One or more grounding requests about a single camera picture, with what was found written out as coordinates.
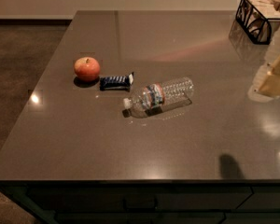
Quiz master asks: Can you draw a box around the clear plastic water bottle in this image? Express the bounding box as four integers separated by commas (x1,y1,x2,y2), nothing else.
123,77,194,119

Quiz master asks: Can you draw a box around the red apple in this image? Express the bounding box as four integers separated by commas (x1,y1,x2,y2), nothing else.
74,57,100,82

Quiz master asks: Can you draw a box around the dark cabinet drawer front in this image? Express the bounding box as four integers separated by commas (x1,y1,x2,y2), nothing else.
27,185,252,214

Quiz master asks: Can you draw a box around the black wire napkin basket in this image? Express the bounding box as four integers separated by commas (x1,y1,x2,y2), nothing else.
235,0,280,45

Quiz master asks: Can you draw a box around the blue striped snack bar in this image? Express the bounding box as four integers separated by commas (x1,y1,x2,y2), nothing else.
100,73,133,91

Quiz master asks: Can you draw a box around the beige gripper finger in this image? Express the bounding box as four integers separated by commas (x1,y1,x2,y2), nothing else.
247,27,280,103

